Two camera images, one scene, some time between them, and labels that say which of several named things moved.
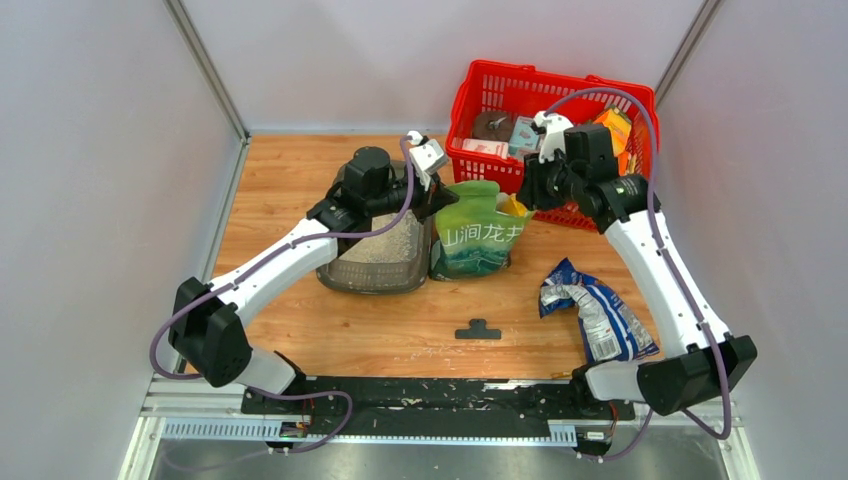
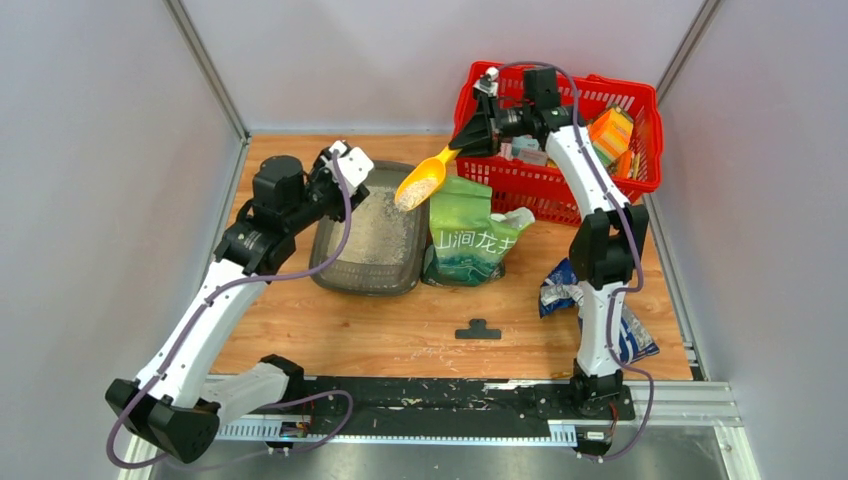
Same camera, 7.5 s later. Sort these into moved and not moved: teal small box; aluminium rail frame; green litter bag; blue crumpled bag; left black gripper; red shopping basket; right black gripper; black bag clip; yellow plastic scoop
Moved: right black gripper; left black gripper; yellow plastic scoop
Not moved: red shopping basket; blue crumpled bag; aluminium rail frame; teal small box; black bag clip; green litter bag
